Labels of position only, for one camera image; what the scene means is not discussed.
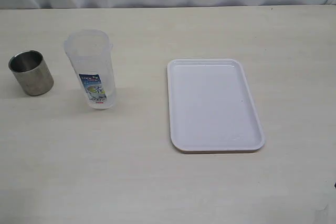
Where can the white rectangular tray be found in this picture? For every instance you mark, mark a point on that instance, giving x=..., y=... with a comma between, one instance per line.
x=211, y=108

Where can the clear plastic pitcher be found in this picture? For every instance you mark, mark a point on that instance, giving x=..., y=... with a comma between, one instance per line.
x=89, y=52

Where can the stainless steel cup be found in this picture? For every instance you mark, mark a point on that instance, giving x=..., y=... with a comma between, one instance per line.
x=32, y=73

